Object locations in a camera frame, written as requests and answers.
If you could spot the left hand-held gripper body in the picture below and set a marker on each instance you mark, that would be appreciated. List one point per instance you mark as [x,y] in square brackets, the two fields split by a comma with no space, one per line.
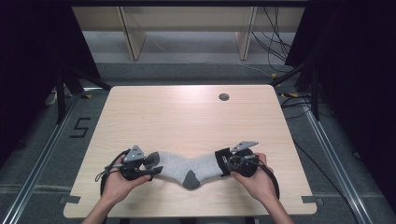
[134,163]

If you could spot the black curtain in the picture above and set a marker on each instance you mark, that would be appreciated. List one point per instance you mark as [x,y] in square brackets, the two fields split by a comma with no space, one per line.
[358,77]
[28,62]

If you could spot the grey tape tab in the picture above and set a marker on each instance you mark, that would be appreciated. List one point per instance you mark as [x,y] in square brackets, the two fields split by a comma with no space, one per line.
[70,199]
[312,200]

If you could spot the person's right hand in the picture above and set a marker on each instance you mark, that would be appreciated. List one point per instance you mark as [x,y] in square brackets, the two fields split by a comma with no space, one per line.
[260,182]

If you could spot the aluminium floor rail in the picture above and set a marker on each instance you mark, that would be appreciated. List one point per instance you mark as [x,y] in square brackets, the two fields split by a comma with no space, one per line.
[339,168]
[40,161]

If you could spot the light wooden shelf unit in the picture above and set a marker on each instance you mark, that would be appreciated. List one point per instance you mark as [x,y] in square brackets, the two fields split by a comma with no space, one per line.
[186,18]

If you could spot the person's left hand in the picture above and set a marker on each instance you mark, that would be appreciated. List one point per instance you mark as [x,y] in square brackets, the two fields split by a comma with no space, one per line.
[120,186]

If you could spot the black metal stand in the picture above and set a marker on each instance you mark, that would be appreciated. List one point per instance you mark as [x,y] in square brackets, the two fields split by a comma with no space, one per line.
[60,93]
[315,93]

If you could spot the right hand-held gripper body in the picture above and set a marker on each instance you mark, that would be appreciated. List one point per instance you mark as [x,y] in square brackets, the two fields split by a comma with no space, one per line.
[244,163]

